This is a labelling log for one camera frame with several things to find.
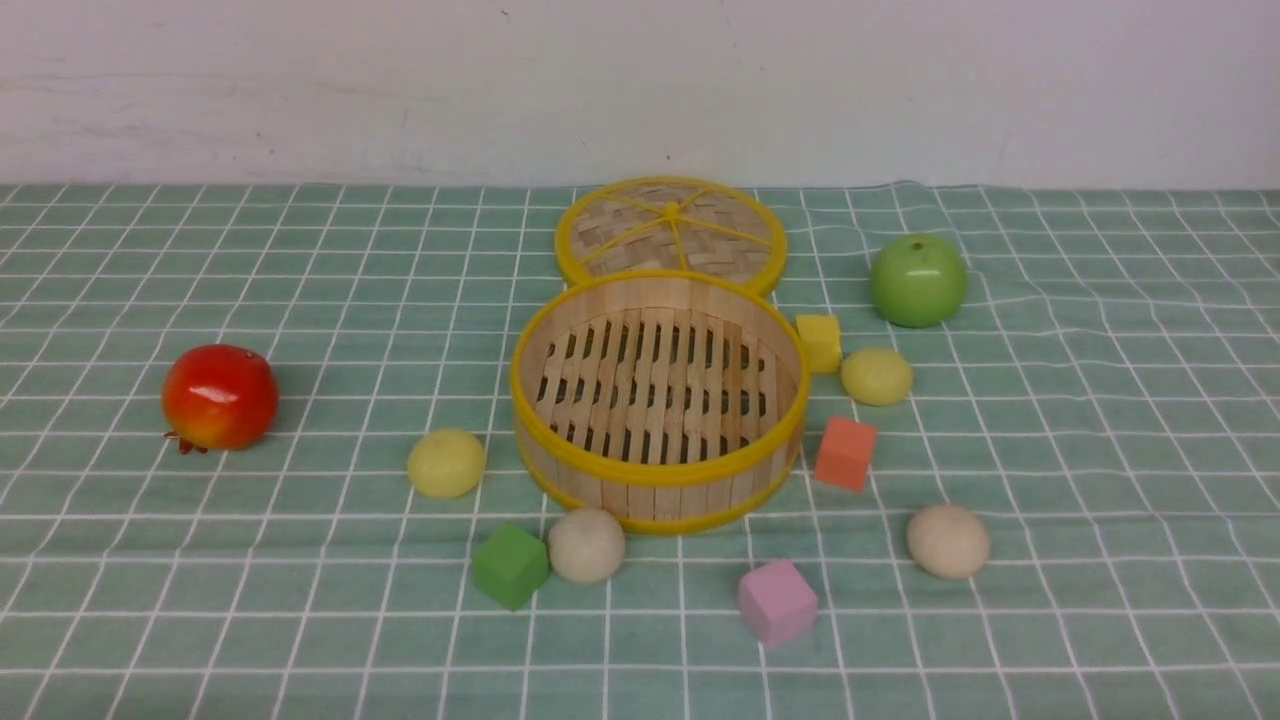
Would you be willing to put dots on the red pomegranate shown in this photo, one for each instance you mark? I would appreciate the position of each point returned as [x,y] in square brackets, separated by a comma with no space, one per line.
[219,397]

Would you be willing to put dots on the yellow cube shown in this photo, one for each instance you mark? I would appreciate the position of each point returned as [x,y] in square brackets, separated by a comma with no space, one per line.
[820,336]

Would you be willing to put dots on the pink cube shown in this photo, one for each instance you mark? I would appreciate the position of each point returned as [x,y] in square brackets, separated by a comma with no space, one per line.
[777,603]

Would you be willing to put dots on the white bun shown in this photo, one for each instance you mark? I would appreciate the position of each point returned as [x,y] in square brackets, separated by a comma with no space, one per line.
[586,546]
[948,541]

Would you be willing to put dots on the orange cube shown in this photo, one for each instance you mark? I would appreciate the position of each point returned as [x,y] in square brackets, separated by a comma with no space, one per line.
[845,453]

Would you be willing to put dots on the green checkered tablecloth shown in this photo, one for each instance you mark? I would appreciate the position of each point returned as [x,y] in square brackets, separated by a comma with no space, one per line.
[1105,401]

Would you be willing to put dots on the green apple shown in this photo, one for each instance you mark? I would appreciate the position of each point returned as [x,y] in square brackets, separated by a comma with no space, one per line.
[918,280]

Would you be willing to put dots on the bamboo steamer tray yellow rim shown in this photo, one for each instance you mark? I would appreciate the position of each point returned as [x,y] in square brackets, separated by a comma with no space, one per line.
[674,400]

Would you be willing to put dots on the woven bamboo steamer lid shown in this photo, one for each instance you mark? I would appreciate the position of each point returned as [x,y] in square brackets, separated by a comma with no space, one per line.
[672,223]

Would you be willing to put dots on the green cube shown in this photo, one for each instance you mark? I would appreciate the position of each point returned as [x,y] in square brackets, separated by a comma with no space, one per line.
[510,566]

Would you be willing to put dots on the yellow bun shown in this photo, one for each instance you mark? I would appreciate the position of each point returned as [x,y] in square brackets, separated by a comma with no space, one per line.
[446,463]
[876,376]

